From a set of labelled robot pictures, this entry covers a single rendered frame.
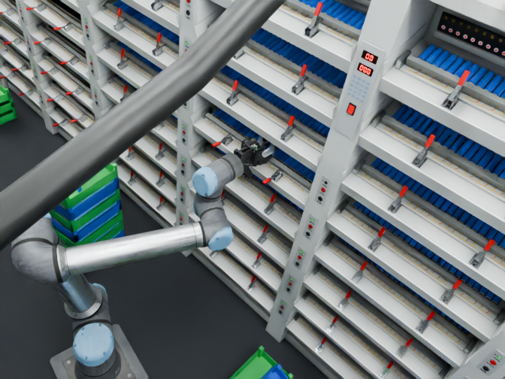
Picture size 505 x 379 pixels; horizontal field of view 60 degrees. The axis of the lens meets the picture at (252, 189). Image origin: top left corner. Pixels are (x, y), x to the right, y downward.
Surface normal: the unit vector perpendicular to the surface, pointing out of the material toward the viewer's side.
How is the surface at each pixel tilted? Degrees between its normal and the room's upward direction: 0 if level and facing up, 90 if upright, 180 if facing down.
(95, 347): 9
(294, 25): 19
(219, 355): 0
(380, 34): 90
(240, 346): 0
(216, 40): 39
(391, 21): 90
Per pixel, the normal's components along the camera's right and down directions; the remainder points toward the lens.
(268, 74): -0.09, -0.53
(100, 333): 0.21, -0.59
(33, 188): 0.23, -0.24
